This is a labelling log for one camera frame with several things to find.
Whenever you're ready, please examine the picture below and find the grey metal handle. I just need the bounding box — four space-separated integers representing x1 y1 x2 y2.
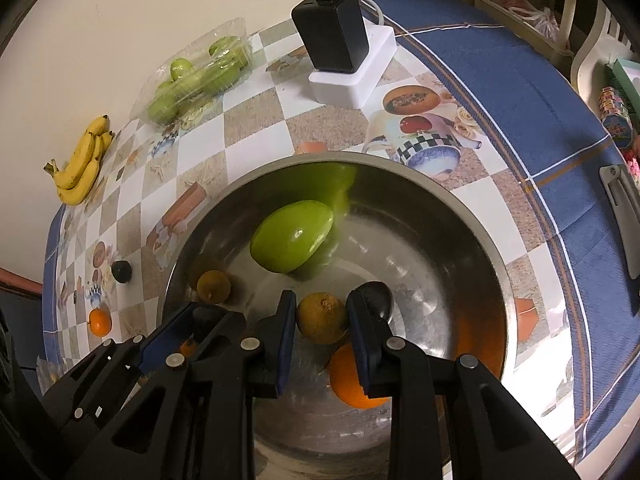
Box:
598 164 640 279

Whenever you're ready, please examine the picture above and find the pile of green jujubes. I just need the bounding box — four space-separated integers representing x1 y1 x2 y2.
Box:
147 35 251 125

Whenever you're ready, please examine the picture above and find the black power adapter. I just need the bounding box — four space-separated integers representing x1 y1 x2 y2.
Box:
291 0 371 75

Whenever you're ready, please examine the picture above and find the clear plastic bag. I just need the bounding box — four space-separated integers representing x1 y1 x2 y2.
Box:
500 0 562 42

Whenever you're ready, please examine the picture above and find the green mango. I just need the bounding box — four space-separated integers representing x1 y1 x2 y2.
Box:
249 200 335 275

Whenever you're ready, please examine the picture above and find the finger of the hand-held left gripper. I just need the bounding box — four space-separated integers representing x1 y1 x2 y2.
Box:
65 301 197 387
192 306 247 359

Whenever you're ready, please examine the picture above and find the pale green box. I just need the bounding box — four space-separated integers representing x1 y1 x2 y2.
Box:
612 58 640 126

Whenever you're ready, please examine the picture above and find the round metal bowl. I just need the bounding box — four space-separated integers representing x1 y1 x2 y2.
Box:
157 156 518 480

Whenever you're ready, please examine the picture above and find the bunch of yellow bananas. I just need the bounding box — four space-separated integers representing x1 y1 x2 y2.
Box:
44 114 116 206

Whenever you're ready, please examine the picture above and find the white power strip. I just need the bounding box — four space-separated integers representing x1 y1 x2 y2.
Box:
307 22 398 109

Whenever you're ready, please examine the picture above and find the white plastic rack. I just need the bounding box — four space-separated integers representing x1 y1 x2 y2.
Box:
475 0 640 103

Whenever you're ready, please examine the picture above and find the clear bag of kumquats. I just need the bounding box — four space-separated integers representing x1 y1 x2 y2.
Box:
36 356 66 391

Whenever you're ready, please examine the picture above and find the brown round sapodilla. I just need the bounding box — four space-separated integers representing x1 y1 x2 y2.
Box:
196 270 232 305
296 294 350 346

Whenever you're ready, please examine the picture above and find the white cable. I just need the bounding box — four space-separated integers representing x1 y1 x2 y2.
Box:
359 0 386 28

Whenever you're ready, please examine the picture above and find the reddish brown board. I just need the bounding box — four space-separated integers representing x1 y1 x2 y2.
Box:
0 267 43 295

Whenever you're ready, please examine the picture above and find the colourful printed box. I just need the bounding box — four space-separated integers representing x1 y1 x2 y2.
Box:
600 87 636 150

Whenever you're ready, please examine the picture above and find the clear plastic clamshell container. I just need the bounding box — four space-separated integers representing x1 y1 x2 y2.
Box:
131 17 253 126

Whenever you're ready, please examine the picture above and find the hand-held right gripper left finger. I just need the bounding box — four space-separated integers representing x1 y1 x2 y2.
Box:
65 290 297 480

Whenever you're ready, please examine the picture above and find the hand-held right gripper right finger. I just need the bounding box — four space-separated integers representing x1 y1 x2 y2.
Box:
346 290 583 480

